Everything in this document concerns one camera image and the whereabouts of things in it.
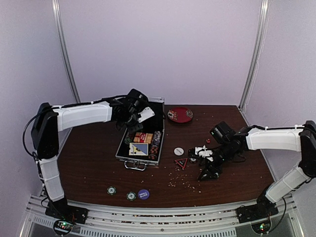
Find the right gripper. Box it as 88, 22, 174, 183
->
198, 141, 236, 180

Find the red card deck box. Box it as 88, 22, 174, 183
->
133, 132, 154, 144

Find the aluminium poker case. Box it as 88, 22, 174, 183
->
116, 97, 165, 171

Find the red black triangle token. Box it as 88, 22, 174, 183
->
174, 158, 188, 170

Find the blue yellow card deck box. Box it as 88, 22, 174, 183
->
128, 143, 149, 156

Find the white dealer button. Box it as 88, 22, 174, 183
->
173, 147, 184, 156

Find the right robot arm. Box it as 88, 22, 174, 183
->
196, 120, 316, 218

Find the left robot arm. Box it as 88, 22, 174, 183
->
25, 89, 155, 219

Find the chip row in case left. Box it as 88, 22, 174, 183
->
123, 132, 134, 146

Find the chip row in case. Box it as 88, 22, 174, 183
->
149, 131, 162, 160
123, 132, 134, 146

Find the red black poker chip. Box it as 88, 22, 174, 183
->
189, 157, 198, 163

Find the chip row in case right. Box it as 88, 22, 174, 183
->
149, 131, 162, 160

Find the red decorated plate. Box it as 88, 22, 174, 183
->
167, 107, 194, 123

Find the purple small blind button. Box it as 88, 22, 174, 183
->
137, 189, 150, 200

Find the green poker chip left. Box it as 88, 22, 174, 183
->
107, 186, 117, 196

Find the green poker chip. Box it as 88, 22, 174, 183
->
126, 192, 137, 201
107, 186, 117, 196

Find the green poker chip front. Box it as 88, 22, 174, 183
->
126, 192, 137, 201

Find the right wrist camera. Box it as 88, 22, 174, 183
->
194, 146, 213, 161

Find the front aluminium rail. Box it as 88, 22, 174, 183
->
18, 195, 307, 237

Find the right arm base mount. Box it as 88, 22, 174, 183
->
236, 204, 278, 235

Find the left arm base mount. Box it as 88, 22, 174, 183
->
45, 204, 88, 236

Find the left aluminium frame post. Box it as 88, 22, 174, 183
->
51, 0, 80, 103

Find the aluminium frame post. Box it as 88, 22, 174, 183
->
239, 0, 270, 113
51, 0, 80, 103

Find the right aluminium frame post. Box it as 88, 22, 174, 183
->
239, 0, 270, 113

